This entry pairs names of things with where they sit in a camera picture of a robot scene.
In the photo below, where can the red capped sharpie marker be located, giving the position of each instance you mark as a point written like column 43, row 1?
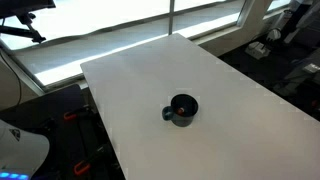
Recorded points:
column 180, row 111

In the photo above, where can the dark teal enamel mug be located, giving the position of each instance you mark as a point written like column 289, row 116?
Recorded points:
column 181, row 120

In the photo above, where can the grey window mullion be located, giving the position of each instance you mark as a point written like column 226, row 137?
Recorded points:
column 171, row 16

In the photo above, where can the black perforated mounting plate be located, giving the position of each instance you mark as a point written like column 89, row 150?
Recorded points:
column 63, row 100

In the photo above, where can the white box device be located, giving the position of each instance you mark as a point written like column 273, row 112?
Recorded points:
column 258, row 50

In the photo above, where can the grey chair base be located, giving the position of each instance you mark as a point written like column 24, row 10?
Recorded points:
column 300, row 75

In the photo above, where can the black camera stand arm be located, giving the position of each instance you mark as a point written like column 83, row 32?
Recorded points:
column 23, row 31

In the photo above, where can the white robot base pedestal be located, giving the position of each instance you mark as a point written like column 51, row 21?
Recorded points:
column 20, row 150

